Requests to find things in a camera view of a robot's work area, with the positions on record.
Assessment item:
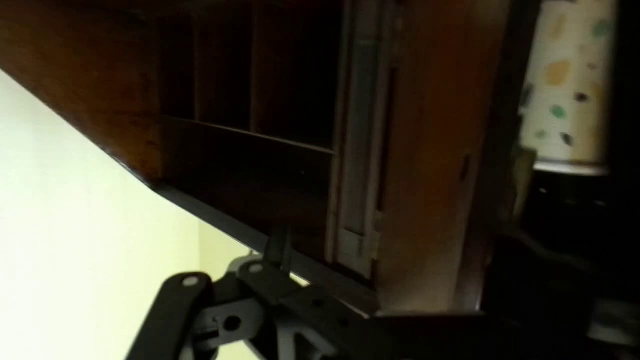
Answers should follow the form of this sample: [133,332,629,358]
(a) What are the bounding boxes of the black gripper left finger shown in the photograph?
[124,224,376,360]

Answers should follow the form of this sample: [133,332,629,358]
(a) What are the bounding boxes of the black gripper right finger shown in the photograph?
[479,227,640,360]

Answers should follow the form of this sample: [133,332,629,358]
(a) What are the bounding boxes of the dark wooden cabinet door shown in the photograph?
[370,0,516,315]

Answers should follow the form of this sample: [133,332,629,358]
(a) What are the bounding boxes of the white cup coloured dots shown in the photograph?
[519,0,620,176]

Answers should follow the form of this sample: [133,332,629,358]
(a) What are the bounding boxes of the dark wooden secretary desk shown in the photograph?
[0,0,640,321]

